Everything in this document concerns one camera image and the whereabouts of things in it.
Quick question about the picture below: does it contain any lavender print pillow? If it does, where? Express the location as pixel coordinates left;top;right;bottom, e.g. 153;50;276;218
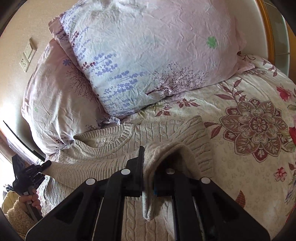
48;1;254;118

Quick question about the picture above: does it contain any floral bed quilt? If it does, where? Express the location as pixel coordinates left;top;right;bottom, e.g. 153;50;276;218
126;55;295;238

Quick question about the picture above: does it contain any left fleece sleeve forearm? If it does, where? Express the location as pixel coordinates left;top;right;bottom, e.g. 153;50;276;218
1;191;36;240

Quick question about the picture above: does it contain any beige cable-knit sweater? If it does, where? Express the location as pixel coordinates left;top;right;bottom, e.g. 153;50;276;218
36;114;213;241

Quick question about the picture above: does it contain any wooden cabinet with glass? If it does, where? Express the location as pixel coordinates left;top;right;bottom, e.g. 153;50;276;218
263;1;290;76

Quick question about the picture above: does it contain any person's left hand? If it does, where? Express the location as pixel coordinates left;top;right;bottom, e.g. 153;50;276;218
18;189;42;213

